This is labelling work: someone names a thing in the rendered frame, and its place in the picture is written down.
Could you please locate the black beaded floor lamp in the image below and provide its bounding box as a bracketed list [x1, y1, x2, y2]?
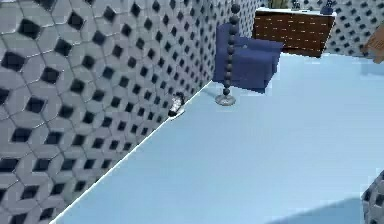
[214, 3, 242, 107]

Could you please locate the brown wooden chest of drawers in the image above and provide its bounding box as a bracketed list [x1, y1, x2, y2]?
[252, 7, 338, 59]

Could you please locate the dark blue pot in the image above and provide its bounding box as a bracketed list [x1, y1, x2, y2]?
[319, 0, 335, 16]

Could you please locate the green house plant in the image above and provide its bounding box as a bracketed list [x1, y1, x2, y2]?
[268, 0, 290, 10]

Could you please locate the brown wooden furniture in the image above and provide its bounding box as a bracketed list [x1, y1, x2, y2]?
[361, 23, 384, 65]

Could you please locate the small black white wall object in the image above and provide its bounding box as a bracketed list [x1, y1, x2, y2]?
[167, 92, 186, 118]

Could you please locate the blue armchair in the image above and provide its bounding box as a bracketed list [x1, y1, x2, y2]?
[212, 22, 285, 95]

